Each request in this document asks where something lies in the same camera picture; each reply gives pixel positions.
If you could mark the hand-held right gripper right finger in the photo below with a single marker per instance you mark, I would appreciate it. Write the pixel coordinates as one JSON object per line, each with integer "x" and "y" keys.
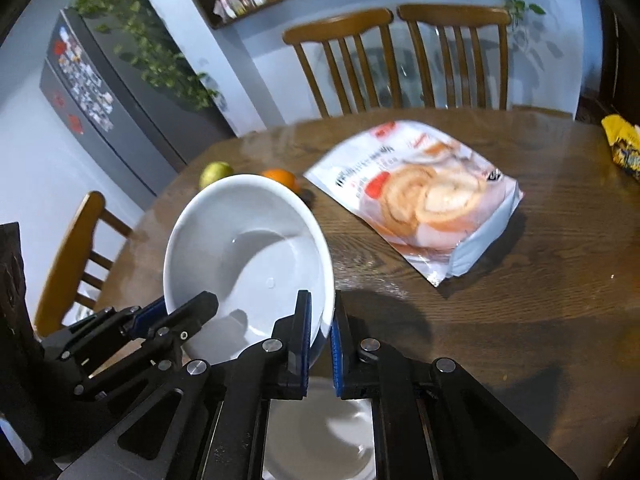
{"x": 337, "y": 355}

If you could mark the group of fridge photo magnets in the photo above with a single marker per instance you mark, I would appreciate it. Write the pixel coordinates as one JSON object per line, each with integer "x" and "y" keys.
{"x": 82, "y": 80}

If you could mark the wooden chair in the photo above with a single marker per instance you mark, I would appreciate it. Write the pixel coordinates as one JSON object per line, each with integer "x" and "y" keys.
{"x": 450, "y": 15}
{"x": 340, "y": 30}
{"x": 75, "y": 240}

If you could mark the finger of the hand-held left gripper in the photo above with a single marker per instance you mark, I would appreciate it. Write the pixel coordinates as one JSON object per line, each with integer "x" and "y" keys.
{"x": 150, "y": 317}
{"x": 197, "y": 310}

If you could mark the white ribbed bowl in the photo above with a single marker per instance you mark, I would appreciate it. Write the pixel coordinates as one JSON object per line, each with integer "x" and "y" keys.
{"x": 320, "y": 435}

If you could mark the green trailing plant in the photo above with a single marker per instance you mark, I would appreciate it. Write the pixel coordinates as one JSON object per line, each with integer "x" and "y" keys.
{"x": 517, "y": 5}
{"x": 150, "y": 55}

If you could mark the white cake roll packet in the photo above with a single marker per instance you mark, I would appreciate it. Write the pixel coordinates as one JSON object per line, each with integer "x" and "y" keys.
{"x": 425, "y": 195}

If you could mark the dark carved wooden furniture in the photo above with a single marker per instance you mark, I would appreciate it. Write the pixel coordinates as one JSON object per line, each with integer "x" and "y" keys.
{"x": 15, "y": 285}

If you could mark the grey refrigerator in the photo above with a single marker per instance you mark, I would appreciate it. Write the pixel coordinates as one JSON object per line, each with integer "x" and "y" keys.
{"x": 135, "y": 130}

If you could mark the green pear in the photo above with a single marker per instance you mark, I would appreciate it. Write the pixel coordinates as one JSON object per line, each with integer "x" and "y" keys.
{"x": 212, "y": 174}

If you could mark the yellow snack packet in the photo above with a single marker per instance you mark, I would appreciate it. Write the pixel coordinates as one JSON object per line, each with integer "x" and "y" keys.
{"x": 622, "y": 145}

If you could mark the orange fruit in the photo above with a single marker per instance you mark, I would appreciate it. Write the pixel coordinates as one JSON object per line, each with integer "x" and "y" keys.
{"x": 282, "y": 177}

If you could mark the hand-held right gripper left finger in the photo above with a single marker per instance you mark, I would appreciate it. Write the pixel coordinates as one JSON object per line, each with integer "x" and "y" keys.
{"x": 303, "y": 345}

